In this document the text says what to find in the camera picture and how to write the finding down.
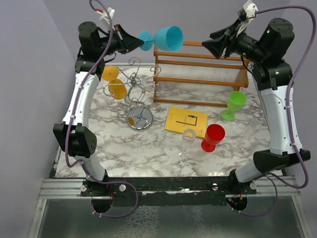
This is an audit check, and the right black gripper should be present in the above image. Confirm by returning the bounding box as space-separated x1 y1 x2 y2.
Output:
203 17 267 63

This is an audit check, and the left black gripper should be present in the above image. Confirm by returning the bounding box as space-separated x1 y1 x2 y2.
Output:
96 23 144 57

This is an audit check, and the blue plastic wine glass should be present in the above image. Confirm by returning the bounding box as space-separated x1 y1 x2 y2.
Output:
138 25 184 52

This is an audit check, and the orange plastic wine glass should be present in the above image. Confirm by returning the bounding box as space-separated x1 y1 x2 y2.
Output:
102 65 127 100

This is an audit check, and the green plastic wine glass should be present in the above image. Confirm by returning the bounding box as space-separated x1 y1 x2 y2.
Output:
221 91 247 121

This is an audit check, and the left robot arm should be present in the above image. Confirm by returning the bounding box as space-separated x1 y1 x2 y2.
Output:
53 21 144 196

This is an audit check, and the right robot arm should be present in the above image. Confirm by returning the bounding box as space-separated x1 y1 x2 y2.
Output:
202 18 311 194

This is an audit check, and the wooden shelf rack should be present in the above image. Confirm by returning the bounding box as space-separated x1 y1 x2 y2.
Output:
153 41 249 108

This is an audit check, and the chrome wine glass rack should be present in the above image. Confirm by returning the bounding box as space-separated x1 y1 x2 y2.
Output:
103 57 161 132

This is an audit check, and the red plastic wine glass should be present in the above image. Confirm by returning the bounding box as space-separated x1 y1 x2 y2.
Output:
201 124 225 153

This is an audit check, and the clear small glass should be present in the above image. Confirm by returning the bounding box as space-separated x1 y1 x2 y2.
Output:
232 135 245 149

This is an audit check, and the yellow book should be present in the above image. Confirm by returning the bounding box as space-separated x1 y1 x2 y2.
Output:
164 107 208 138

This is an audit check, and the clear champagne flute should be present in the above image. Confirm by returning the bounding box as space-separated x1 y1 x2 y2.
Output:
178 129 196 158

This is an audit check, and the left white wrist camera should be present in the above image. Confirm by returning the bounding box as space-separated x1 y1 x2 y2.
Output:
96 6 115 30

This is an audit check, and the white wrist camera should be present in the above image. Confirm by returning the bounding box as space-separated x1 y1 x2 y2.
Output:
96 6 115 30
236 0 258 37

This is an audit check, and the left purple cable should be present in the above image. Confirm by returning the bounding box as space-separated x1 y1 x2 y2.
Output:
64 0 139 219

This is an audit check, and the purple cable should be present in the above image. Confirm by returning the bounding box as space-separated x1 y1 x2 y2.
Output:
227 5 315 217
64 0 139 219

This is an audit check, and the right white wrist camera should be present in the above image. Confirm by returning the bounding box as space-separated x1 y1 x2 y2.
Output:
236 0 258 37

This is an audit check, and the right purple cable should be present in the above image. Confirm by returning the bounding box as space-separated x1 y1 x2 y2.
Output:
227 5 315 217

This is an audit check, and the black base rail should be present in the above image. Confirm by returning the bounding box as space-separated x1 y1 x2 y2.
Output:
81 176 257 207

